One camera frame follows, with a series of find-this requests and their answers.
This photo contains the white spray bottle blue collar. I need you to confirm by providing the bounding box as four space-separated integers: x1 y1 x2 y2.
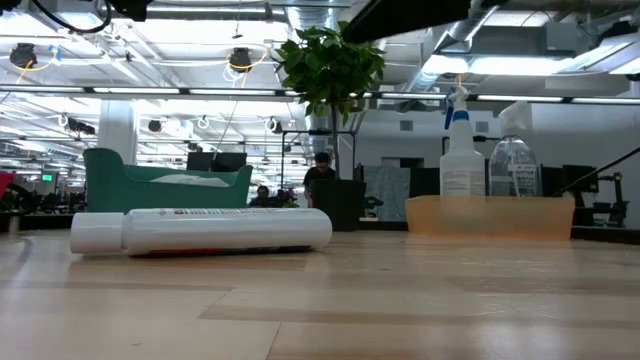
439 85 487 198

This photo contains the teal plastic bin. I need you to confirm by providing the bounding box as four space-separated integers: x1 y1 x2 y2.
82 147 254 214

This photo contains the clear plastic spray bottle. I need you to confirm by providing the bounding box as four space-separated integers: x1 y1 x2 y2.
488 101 543 198

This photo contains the black background robot stand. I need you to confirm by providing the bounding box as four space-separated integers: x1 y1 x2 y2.
569 172 630 229

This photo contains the person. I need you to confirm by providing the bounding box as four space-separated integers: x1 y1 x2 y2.
248 183 275 209
302 151 337 209

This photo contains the green potted plant black pot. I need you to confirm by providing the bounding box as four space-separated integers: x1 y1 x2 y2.
272 20 387 232

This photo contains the orange translucent tray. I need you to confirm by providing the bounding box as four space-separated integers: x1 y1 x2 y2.
404 194 577 242

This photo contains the black diagonal rod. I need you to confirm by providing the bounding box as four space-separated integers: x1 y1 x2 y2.
559 147 640 195

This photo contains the red object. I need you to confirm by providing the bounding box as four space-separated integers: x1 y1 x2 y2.
0 171 16 200

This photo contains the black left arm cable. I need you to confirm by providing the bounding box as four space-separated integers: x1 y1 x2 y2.
29 0 114 36

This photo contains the black monitor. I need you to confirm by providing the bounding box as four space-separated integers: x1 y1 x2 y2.
214 151 248 173
186 151 216 173

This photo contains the white squeeze bottle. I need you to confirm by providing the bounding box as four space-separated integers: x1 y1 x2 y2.
69 207 334 258

